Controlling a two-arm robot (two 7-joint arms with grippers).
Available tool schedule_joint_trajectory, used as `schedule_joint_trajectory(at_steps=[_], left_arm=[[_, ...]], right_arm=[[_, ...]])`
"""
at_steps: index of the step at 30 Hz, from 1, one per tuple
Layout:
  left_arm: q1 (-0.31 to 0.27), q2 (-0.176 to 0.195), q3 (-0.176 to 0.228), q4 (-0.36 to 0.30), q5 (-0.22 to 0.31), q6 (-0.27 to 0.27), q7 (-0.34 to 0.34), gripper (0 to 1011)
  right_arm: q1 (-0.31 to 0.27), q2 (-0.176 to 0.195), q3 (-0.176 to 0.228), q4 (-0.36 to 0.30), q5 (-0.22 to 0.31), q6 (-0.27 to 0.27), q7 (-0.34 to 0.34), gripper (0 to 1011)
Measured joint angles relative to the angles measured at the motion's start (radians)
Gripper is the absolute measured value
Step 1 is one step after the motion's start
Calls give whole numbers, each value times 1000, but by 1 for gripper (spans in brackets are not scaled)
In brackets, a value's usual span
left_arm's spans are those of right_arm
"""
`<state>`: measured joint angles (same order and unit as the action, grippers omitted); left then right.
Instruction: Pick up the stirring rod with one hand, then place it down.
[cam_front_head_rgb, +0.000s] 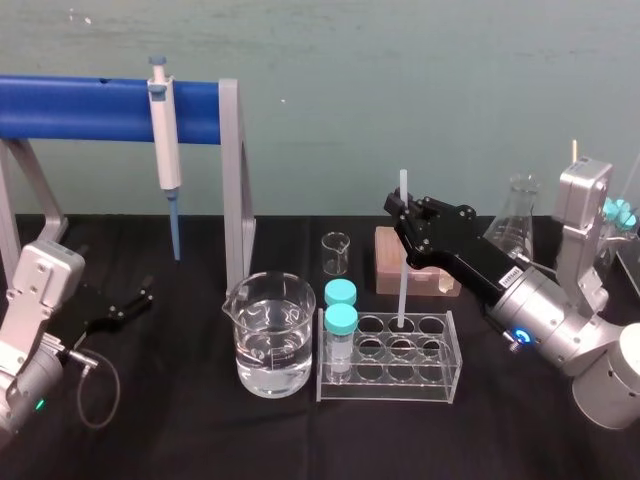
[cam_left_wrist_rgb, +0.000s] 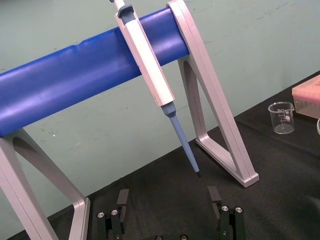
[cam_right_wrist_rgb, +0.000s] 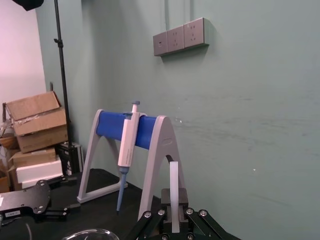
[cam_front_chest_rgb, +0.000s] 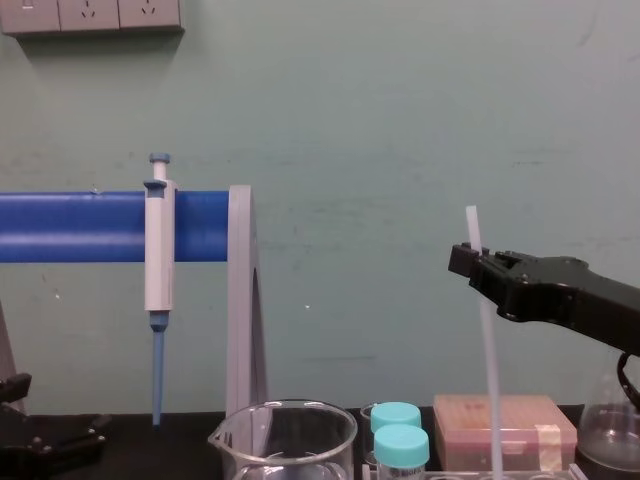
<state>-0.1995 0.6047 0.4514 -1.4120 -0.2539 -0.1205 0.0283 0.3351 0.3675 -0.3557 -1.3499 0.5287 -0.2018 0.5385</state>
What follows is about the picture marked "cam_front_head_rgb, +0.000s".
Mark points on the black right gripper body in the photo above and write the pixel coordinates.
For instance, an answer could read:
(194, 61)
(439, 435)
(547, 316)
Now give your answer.
(467, 255)

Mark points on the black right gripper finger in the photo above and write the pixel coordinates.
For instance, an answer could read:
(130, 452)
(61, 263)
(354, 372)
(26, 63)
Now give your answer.
(412, 232)
(445, 210)

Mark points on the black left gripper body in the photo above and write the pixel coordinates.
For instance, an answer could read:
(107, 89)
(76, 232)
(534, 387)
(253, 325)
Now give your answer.
(97, 312)

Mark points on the white stirring rod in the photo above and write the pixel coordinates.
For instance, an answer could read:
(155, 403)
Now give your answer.
(403, 295)

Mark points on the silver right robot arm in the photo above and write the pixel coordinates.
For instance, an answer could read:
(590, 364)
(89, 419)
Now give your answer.
(580, 320)

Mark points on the clear glass conical flask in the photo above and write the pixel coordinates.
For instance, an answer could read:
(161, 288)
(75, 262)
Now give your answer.
(515, 220)

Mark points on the small empty glass beaker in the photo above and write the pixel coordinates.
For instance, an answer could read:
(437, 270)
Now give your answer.
(335, 255)

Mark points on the teal capped sample tube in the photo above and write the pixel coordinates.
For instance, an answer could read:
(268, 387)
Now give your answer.
(340, 330)
(341, 291)

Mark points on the clear acrylic test tube rack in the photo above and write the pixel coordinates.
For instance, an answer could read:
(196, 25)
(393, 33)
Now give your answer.
(400, 370)

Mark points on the large glass beaker with water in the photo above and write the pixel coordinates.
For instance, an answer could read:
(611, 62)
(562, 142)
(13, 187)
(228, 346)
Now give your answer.
(272, 340)

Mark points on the white and blue pipette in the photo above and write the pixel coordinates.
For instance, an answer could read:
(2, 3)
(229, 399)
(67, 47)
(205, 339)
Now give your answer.
(166, 150)

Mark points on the thin wooden stick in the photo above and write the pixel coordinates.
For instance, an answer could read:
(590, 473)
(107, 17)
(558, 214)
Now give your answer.
(575, 151)

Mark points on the black table cloth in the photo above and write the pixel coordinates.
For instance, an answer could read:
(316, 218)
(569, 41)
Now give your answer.
(200, 440)

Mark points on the teal capped bottle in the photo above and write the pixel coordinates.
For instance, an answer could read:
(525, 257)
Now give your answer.
(630, 215)
(612, 207)

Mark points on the black tray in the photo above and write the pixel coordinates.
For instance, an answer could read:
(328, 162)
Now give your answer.
(631, 272)

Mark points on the blue stand crossbar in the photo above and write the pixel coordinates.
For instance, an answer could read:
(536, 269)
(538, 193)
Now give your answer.
(75, 110)

